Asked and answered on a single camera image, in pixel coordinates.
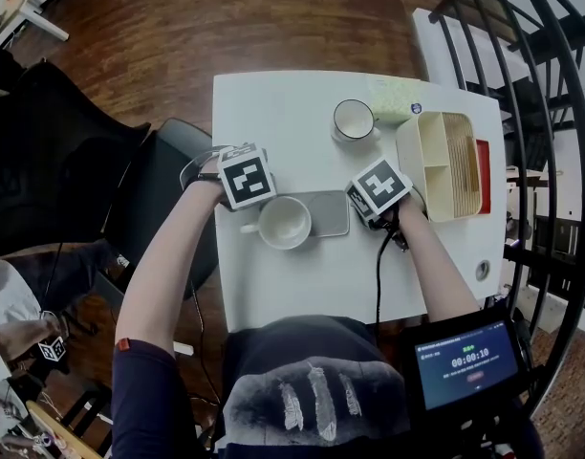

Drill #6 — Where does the plain white cup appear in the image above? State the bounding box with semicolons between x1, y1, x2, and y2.
239;195;313;251

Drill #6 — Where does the white cup with dark rim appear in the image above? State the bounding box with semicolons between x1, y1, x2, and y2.
332;98;382;141

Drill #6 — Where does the white cabinet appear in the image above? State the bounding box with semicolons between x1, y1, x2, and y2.
409;7;535;98

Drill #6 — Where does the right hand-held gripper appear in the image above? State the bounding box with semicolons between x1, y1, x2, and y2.
344;155;414;231

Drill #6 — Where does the red tray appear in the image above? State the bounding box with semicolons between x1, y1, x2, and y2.
473;138;492;215

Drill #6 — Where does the cream divided organizer box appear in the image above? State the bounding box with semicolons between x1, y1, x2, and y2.
396;110;484;224

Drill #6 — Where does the person's dark printed shirt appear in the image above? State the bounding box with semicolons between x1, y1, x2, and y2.
110;315;546;459

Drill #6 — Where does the white desk with legs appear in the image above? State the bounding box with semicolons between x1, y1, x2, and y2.
0;0;98;50

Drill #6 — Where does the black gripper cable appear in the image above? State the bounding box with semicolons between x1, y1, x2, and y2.
374;208;411;327

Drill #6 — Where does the light wooden table edge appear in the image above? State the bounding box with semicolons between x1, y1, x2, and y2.
25;399;105;459

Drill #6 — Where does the black chair seat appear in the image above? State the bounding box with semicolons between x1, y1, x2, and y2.
103;117;222;300

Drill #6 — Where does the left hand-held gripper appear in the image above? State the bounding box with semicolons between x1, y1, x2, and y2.
210;142;278;212

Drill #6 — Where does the black office chair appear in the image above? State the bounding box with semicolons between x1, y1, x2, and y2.
0;59;153;257

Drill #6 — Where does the black metal stair railing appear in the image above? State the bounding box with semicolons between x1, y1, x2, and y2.
428;0;585;420

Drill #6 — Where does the grey rectangular tray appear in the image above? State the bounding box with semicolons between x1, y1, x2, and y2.
285;189;351;238

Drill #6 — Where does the grey wrist cable loop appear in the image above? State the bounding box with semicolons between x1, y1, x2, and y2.
179;144;231;191

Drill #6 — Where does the black tablet with screen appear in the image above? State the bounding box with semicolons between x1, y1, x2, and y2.
400;309;531;413

